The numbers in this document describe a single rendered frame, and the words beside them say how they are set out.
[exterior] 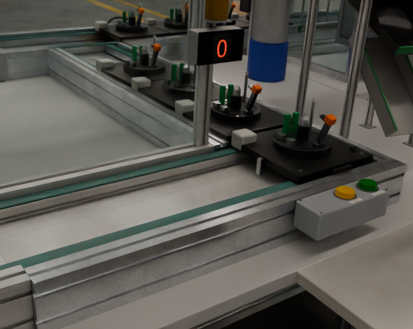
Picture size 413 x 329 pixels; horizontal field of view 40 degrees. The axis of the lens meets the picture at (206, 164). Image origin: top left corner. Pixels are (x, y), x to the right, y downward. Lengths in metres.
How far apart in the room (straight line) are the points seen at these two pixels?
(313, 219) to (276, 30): 1.24
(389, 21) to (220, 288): 0.83
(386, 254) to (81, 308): 0.62
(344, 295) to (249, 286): 0.17
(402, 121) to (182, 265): 0.75
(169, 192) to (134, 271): 0.30
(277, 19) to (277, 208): 1.23
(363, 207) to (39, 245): 0.63
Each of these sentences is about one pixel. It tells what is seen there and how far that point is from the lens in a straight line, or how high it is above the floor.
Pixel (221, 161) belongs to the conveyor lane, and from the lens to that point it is 1.35.
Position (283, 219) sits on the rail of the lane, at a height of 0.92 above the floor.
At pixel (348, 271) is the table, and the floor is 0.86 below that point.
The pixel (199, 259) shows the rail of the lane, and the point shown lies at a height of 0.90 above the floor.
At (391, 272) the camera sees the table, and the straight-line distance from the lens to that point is 1.17.
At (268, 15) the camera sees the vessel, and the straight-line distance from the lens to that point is 2.23.
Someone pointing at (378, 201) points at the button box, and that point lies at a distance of 1.23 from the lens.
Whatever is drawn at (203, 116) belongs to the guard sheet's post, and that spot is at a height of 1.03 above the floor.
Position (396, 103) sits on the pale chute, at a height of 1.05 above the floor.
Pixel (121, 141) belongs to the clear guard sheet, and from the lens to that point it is 1.24.
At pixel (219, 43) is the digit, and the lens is 1.24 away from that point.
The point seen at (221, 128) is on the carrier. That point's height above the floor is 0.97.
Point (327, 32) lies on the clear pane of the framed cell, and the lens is 2.46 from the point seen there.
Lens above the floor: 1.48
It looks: 24 degrees down
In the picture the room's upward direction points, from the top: 4 degrees clockwise
